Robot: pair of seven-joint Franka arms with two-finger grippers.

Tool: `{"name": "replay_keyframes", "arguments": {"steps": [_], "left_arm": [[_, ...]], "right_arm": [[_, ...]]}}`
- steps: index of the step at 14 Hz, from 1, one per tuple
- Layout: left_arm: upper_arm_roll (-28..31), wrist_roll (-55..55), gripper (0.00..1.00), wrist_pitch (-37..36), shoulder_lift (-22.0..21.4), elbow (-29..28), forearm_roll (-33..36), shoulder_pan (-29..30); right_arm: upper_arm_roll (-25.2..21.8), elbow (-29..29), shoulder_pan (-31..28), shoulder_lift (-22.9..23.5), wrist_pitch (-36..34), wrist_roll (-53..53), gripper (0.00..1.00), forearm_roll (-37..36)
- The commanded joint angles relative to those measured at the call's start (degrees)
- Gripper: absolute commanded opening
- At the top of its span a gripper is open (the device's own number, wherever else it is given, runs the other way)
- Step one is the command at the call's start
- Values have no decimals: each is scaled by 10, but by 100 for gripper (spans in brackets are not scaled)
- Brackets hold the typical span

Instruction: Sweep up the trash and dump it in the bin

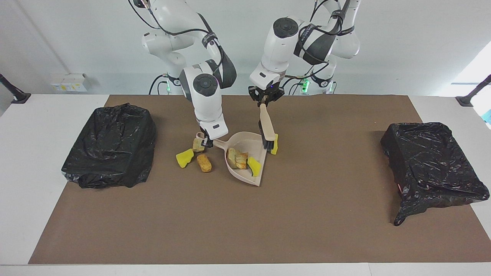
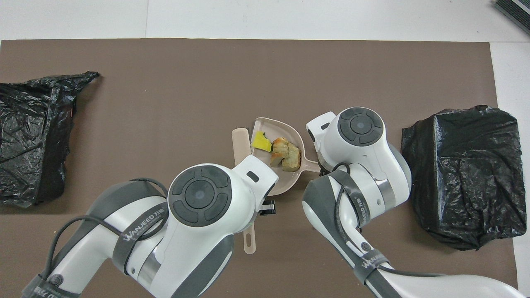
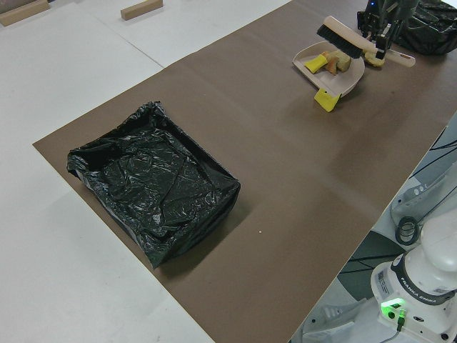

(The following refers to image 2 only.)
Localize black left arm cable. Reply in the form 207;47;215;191
41;178;168;286

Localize black bag lined bin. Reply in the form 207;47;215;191
401;105;527;251
0;71;100;208

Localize dark grey ribbed device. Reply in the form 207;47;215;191
495;0;530;36

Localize brown paper table mat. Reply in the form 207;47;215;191
0;38;519;298

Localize beige brush with black bristles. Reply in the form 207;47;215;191
232;128;258;255

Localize beige crumbly foam chunk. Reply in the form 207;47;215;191
282;143;302;172
270;137;290;167

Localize beige plastic dustpan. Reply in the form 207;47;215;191
251;118;321;196

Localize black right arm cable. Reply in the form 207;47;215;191
335;162;443;276

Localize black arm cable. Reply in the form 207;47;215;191
335;162;443;276
41;178;168;286

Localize yellow notched sponge piece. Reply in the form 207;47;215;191
251;132;272;153

